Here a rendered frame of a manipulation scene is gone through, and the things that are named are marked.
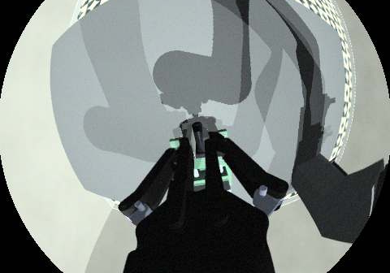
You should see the green bench vise with handwheel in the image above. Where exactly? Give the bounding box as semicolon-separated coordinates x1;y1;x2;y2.
169;122;232;192

